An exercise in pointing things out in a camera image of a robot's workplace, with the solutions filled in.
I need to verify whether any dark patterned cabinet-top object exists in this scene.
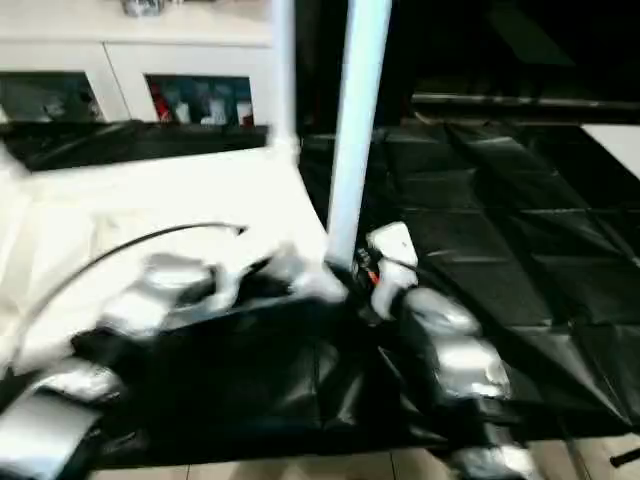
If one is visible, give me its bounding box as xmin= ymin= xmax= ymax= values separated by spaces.
xmin=121 ymin=0 xmax=167 ymax=17

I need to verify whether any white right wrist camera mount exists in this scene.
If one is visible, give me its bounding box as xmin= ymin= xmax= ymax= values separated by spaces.
xmin=363 ymin=221 xmax=421 ymax=320

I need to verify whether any white plastic table leg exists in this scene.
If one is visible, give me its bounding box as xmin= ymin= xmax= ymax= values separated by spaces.
xmin=323 ymin=0 xmax=394 ymax=267
xmin=266 ymin=0 xmax=302 ymax=157
xmin=0 ymin=138 xmax=27 ymax=177

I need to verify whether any white plastic table top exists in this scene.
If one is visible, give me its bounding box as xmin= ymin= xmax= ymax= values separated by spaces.
xmin=0 ymin=141 xmax=347 ymax=377

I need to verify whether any black mat cloth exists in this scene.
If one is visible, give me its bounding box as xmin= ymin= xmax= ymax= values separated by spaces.
xmin=0 ymin=119 xmax=640 ymax=471

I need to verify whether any white flat board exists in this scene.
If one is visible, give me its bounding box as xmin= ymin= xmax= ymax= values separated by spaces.
xmin=578 ymin=123 xmax=640 ymax=180

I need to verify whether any black fabric backdrop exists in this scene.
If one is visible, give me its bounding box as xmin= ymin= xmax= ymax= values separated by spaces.
xmin=293 ymin=0 xmax=640 ymax=127

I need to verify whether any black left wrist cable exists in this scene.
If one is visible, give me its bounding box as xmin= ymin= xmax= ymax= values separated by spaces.
xmin=8 ymin=221 xmax=250 ymax=372

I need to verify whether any grey metal rail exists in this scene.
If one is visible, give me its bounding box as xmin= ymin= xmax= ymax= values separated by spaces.
xmin=411 ymin=91 xmax=640 ymax=112

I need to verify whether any white glass door cabinet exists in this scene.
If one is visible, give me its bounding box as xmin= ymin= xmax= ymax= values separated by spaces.
xmin=0 ymin=0 xmax=275 ymax=127

